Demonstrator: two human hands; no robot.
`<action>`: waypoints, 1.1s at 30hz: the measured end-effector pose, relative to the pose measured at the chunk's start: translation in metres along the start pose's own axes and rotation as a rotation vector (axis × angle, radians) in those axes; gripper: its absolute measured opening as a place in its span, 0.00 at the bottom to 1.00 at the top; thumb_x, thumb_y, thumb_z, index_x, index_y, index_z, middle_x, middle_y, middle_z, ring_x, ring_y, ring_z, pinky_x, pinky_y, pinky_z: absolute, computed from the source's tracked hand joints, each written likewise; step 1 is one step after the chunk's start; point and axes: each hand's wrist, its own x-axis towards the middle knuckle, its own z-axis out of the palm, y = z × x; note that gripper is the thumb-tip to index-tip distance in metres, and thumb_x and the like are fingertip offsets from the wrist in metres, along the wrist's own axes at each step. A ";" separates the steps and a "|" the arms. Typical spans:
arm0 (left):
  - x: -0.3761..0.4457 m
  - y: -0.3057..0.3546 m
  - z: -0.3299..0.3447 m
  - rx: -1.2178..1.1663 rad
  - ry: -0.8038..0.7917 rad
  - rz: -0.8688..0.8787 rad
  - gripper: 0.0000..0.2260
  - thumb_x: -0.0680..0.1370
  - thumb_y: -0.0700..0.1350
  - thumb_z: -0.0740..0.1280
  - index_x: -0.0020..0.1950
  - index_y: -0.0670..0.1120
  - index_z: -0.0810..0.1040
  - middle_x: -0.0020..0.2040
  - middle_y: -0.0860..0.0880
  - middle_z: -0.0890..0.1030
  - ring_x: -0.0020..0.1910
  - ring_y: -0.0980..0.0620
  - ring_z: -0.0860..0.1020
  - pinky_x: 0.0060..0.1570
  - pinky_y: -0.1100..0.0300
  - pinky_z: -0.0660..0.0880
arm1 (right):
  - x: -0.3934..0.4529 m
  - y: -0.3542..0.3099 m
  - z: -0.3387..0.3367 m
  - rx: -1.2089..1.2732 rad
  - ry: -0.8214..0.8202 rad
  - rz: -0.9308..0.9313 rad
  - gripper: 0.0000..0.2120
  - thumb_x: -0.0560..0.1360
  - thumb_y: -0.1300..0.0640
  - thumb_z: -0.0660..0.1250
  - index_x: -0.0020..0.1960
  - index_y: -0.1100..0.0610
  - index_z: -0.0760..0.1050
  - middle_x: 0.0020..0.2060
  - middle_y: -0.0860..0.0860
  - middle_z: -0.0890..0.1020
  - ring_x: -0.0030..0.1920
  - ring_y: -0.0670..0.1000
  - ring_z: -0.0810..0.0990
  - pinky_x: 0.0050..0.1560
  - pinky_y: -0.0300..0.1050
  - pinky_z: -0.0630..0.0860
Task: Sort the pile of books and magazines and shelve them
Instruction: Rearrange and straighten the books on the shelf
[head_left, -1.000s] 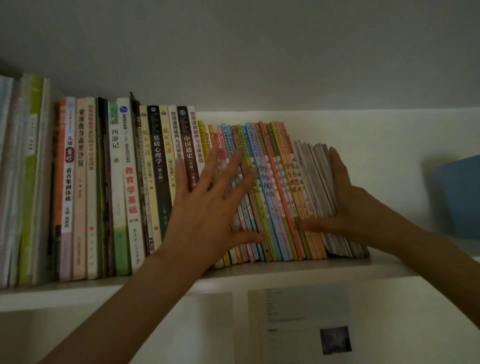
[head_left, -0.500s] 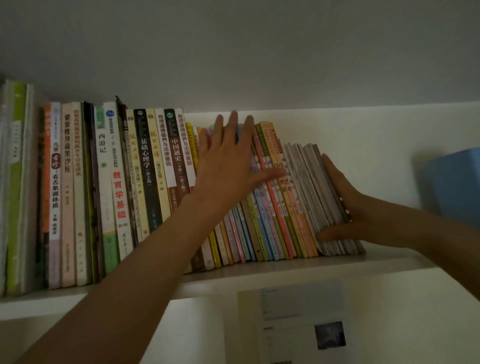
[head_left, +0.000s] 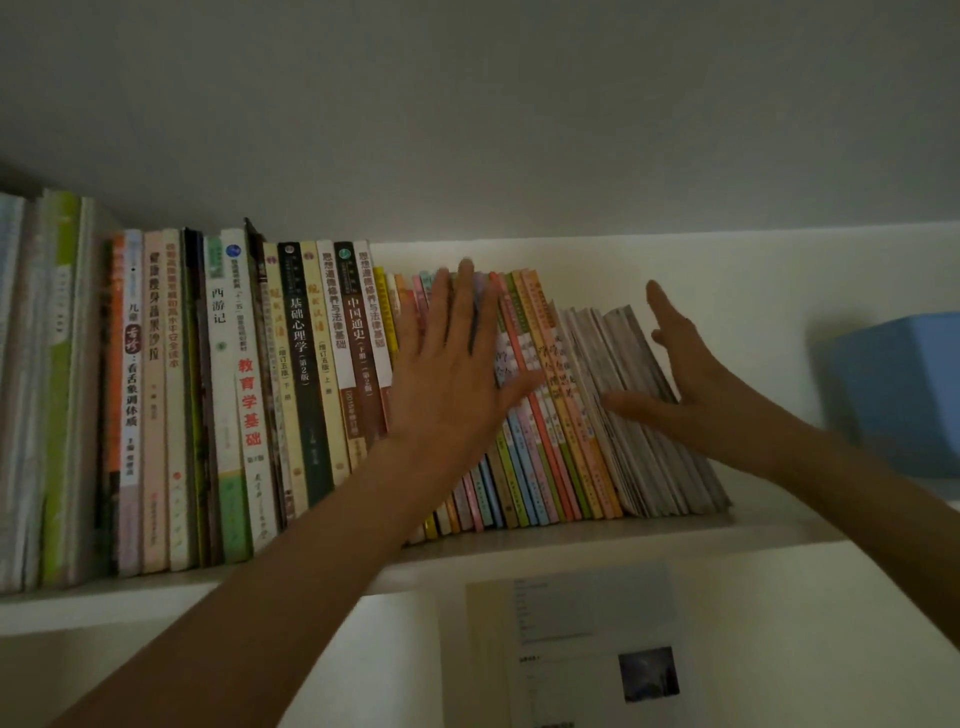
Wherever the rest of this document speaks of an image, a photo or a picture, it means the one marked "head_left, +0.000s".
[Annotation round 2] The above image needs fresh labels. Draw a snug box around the person's left hand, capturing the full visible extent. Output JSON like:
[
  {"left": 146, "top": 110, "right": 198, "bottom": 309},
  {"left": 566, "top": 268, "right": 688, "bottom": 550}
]
[{"left": 384, "top": 258, "right": 547, "bottom": 483}]

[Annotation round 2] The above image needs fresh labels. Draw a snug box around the person's right hand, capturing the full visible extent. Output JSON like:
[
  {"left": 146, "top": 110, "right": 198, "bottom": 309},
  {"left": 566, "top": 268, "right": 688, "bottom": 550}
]
[{"left": 599, "top": 279, "right": 783, "bottom": 475}]

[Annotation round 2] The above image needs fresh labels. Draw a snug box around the white bookshelf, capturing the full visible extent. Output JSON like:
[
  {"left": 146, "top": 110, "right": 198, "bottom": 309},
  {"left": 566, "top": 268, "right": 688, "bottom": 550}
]
[{"left": 0, "top": 221, "right": 960, "bottom": 728}]

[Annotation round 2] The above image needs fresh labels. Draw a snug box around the row of shelved books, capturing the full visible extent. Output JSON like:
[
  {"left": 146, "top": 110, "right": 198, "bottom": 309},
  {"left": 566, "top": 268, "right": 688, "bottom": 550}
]
[{"left": 0, "top": 187, "right": 734, "bottom": 595}]

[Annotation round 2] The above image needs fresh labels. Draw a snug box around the person's right forearm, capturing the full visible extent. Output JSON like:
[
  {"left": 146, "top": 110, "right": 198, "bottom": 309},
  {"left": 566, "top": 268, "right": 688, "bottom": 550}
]
[{"left": 749, "top": 423, "right": 960, "bottom": 650}]

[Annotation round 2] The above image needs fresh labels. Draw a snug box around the person's left forearm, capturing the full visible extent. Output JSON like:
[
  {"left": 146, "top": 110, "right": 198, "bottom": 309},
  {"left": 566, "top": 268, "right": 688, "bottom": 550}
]
[{"left": 48, "top": 438, "right": 481, "bottom": 728}]

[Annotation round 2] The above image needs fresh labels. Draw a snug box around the blue box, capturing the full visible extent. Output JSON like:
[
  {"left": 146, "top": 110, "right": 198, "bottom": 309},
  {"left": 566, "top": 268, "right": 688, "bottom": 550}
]
[{"left": 815, "top": 311, "right": 960, "bottom": 479}]

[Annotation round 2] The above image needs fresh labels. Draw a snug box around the white paper sheet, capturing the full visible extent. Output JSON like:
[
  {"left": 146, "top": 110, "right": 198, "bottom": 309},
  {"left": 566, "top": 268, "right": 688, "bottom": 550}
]
[{"left": 509, "top": 562, "right": 693, "bottom": 728}]

